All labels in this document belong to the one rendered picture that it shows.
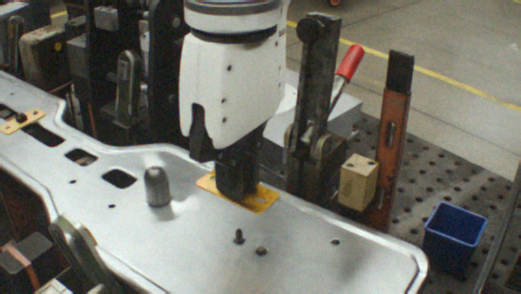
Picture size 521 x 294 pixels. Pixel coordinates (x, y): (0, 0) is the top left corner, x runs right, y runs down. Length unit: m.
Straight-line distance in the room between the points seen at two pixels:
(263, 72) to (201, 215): 0.22
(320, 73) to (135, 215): 0.28
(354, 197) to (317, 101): 0.12
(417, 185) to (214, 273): 0.75
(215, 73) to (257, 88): 0.05
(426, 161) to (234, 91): 0.92
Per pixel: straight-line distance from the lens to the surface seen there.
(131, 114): 0.83
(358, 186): 0.59
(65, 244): 0.46
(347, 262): 0.57
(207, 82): 0.43
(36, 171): 0.76
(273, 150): 1.16
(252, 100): 0.46
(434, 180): 1.24
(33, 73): 1.06
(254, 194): 0.53
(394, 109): 0.58
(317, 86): 0.61
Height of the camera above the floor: 1.40
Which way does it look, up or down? 32 degrees down
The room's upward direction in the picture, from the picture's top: straight up
